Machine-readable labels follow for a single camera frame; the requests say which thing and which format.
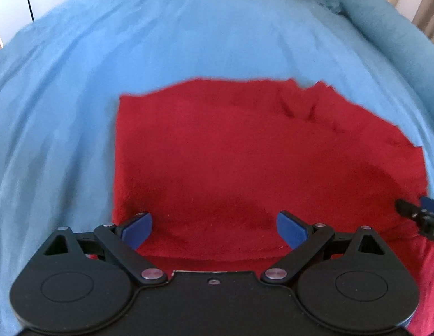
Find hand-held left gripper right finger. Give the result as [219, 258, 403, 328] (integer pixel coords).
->
[260, 210, 386, 283]

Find red cloth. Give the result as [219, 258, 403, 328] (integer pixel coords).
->
[112, 78, 434, 336]

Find blue pillow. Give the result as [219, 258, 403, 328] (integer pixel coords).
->
[306, 0, 434, 88]

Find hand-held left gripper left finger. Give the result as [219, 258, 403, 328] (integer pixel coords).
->
[44, 212, 167, 284]

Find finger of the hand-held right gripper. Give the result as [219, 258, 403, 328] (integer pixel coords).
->
[395, 196, 434, 242]

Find blue bed sheet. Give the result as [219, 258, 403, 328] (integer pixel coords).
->
[0, 0, 434, 336]

